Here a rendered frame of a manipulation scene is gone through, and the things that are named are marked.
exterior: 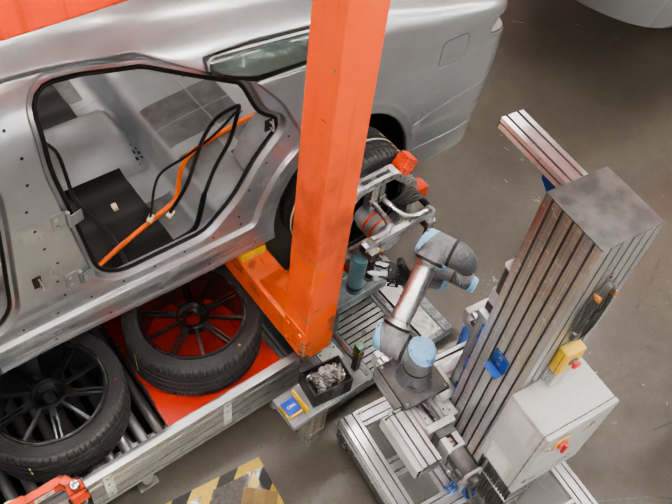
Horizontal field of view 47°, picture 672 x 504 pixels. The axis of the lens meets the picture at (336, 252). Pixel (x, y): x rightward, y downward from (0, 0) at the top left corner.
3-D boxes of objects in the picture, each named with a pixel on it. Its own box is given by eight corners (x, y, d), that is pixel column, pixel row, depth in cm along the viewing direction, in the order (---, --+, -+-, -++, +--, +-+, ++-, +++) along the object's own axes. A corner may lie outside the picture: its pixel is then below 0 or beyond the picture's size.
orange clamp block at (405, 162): (397, 166, 365) (408, 150, 361) (408, 176, 361) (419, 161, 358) (389, 164, 359) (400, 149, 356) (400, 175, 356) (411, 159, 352)
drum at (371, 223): (372, 215, 381) (376, 195, 370) (400, 243, 371) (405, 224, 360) (350, 227, 375) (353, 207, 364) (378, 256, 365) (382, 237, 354)
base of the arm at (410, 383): (438, 383, 322) (443, 371, 314) (408, 398, 317) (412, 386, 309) (418, 354, 330) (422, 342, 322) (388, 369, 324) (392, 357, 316)
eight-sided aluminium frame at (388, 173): (397, 224, 405) (416, 149, 363) (405, 232, 402) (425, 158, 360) (313, 270, 382) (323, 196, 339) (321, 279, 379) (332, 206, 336)
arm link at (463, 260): (486, 250, 301) (481, 276, 348) (461, 237, 304) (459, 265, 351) (473, 276, 300) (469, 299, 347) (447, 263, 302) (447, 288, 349)
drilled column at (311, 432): (311, 422, 395) (317, 382, 362) (322, 437, 390) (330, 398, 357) (295, 432, 390) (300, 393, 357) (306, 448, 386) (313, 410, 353)
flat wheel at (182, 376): (189, 263, 415) (187, 235, 396) (287, 329, 395) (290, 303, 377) (97, 346, 379) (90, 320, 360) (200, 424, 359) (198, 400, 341)
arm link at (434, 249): (398, 364, 306) (459, 239, 302) (364, 346, 310) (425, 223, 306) (402, 361, 318) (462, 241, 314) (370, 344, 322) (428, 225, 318)
